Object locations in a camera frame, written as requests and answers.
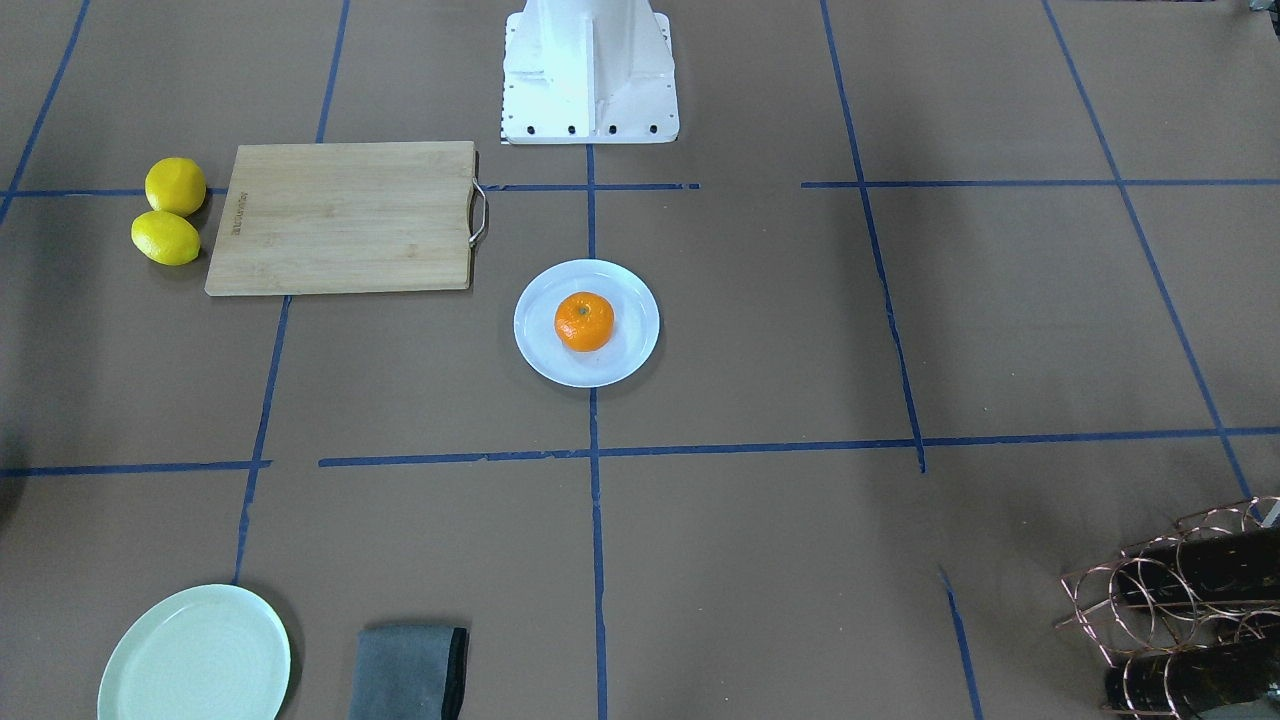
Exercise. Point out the copper wire bottle rack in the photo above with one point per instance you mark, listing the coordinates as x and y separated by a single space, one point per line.
1187 621

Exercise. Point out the light green plate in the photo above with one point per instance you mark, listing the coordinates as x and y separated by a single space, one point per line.
214 651

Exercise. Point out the bamboo cutting board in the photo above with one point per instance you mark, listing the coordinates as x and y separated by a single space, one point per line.
312 218

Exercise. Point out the yellow lemon outer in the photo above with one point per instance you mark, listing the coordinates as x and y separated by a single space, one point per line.
165 238

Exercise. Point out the grey folded cloth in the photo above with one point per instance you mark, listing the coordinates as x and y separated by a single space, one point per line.
409 671

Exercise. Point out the white camera stand base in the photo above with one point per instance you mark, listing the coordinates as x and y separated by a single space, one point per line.
588 72

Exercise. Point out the orange fruit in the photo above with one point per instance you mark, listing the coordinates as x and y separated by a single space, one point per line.
584 322

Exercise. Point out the dark wine bottle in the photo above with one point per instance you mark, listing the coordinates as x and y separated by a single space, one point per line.
1241 570
1192 682

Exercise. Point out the light blue plate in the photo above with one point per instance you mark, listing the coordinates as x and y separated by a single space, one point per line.
636 330

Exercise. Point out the yellow lemon near board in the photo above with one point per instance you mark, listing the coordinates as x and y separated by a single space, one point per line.
176 185

